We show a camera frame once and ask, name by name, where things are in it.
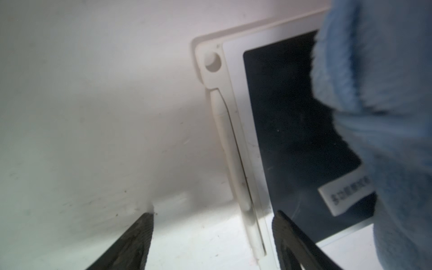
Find white drawing tablet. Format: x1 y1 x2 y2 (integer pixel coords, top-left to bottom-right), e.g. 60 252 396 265
193 8 381 270

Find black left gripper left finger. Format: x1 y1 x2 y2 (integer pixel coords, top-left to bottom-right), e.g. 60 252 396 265
87 213 154 270

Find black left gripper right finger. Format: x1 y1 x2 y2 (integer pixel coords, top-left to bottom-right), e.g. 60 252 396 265
272 210 342 270

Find light blue cloth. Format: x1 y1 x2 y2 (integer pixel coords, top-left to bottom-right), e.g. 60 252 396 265
311 1 432 270

